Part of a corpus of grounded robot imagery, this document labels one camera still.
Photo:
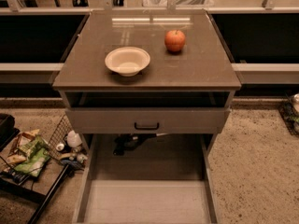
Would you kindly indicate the black wire basket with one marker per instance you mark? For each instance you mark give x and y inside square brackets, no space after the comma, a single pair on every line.
[61,151]
[289,111]

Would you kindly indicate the black bin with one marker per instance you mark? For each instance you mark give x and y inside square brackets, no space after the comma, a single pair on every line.
[7,130]

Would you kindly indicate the grey drawer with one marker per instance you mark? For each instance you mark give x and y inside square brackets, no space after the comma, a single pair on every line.
[164,181]
[147,120]

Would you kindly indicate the black metal rack frame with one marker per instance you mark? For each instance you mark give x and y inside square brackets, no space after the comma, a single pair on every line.
[41,200]

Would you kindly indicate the red apple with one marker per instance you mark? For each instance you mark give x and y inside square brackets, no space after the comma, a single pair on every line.
[174,40]

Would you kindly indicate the clear plastic tray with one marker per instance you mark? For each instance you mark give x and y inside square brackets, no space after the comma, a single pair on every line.
[179,3]

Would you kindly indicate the white plastic bottle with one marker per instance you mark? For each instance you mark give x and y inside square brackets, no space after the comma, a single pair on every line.
[73,139]

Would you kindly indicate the brown snack bag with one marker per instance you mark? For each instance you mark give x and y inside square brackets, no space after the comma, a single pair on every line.
[15,155]

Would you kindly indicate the green snack bag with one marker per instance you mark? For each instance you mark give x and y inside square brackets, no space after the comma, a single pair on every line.
[36,155]

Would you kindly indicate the grey drawer cabinet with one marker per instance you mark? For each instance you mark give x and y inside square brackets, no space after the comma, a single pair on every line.
[198,76]

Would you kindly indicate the black wire basket left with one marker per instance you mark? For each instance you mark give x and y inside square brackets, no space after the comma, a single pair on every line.
[61,151]

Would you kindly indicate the grey top drawer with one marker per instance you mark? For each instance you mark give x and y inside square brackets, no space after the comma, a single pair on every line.
[147,120]

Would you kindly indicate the white paper bowl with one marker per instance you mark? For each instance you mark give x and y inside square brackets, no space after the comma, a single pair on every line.
[127,61]

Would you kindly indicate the black wire basket right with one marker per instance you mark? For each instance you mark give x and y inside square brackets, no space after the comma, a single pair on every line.
[289,111]

